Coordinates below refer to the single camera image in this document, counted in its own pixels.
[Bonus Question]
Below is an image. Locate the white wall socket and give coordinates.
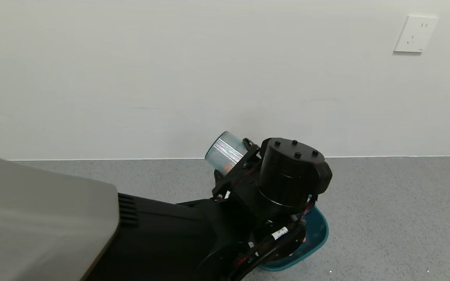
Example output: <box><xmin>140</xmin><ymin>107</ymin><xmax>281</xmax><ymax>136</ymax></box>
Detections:
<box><xmin>393</xmin><ymin>15</ymin><xmax>439</xmax><ymax>53</ymax></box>

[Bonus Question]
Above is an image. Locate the teal plastic basin with handles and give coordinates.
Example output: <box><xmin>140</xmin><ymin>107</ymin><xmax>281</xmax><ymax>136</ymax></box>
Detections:
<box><xmin>258</xmin><ymin>205</ymin><xmax>329</xmax><ymax>272</ymax></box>

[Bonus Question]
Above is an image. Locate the clear ribbed teal plastic cup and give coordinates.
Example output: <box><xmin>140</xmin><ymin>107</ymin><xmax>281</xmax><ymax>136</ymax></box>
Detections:
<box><xmin>205</xmin><ymin>131</ymin><xmax>249</xmax><ymax>176</ymax></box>

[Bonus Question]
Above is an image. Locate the black cable with white label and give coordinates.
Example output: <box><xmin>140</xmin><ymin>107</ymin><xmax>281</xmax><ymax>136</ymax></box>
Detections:
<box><xmin>231</xmin><ymin>219</ymin><xmax>307</xmax><ymax>279</ymax></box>

